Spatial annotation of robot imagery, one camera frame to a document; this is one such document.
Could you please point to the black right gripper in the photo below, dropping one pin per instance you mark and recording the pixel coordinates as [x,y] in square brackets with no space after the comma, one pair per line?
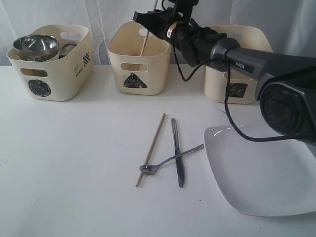
[193,41]

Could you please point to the wooden chopstick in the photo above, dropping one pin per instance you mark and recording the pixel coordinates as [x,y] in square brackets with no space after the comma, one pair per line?
[146,162]
[147,33]

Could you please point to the steel cup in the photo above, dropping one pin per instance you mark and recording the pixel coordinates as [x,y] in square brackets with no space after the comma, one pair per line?
[66,49]

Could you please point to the steel bowl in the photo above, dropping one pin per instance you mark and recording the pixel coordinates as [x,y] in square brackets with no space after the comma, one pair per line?
[36,47]

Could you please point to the steel spoon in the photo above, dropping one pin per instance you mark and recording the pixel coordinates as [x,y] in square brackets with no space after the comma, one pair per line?
[149,170]

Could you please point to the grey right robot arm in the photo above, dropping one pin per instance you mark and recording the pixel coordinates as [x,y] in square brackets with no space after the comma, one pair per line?
[286,85]

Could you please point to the cream bin with triangle mark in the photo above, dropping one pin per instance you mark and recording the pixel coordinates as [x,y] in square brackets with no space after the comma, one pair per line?
[133,73]

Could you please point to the cream bin with circle mark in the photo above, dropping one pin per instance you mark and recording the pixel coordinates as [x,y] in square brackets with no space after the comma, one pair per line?
[59,79]

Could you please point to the cream bin with square mark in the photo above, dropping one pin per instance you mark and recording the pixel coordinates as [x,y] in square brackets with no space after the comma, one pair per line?
[242,88]

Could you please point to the steel table knife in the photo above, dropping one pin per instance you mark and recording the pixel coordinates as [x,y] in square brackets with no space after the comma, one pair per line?
[179,161]

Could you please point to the white square plate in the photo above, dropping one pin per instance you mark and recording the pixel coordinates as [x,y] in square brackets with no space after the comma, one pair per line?
[266,179]

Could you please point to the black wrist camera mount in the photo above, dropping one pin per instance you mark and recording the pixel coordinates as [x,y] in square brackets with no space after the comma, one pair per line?
[183,9]

